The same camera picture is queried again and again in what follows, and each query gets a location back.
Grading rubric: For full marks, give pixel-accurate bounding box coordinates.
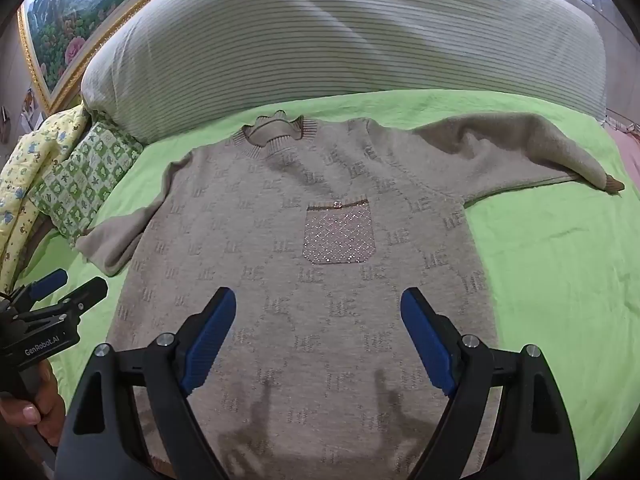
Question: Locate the beige knit sweater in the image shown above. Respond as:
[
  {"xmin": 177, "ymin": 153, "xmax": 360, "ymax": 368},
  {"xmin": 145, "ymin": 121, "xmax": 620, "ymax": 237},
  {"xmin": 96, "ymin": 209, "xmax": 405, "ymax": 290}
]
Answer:
[{"xmin": 76, "ymin": 113, "xmax": 623, "ymax": 479}]

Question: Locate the person's left hand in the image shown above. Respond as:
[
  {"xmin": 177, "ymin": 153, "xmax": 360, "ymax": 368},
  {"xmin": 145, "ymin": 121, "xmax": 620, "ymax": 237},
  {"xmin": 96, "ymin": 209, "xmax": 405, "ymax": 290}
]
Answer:
[{"xmin": 1, "ymin": 360, "xmax": 66, "ymax": 446}]

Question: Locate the green white patterned pillow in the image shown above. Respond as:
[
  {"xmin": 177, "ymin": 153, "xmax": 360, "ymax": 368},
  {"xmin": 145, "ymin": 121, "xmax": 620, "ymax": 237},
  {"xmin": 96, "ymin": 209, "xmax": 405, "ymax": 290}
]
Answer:
[{"xmin": 29, "ymin": 120, "xmax": 143, "ymax": 243}]

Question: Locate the yellow printed baby blanket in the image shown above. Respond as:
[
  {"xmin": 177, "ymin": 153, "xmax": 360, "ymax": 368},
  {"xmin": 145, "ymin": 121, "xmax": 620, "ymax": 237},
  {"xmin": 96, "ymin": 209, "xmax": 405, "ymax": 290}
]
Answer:
[{"xmin": 0, "ymin": 105, "xmax": 89, "ymax": 294}]

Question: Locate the green bed sheet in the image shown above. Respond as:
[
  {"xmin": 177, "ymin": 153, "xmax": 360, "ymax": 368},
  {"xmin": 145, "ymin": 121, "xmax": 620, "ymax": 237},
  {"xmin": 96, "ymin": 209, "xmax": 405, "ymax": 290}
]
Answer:
[{"xmin": 19, "ymin": 89, "xmax": 640, "ymax": 480}]

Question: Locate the gold framed flower painting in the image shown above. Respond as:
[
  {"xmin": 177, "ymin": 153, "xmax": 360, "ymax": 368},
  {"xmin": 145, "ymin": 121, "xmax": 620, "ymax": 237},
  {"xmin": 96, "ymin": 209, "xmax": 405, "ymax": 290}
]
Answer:
[{"xmin": 17, "ymin": 0, "xmax": 151, "ymax": 114}]

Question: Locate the striped white green duvet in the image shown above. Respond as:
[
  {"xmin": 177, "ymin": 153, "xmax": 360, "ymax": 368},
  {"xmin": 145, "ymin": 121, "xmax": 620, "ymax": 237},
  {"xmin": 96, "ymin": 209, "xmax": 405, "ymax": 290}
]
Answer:
[{"xmin": 80, "ymin": 0, "xmax": 606, "ymax": 144}]

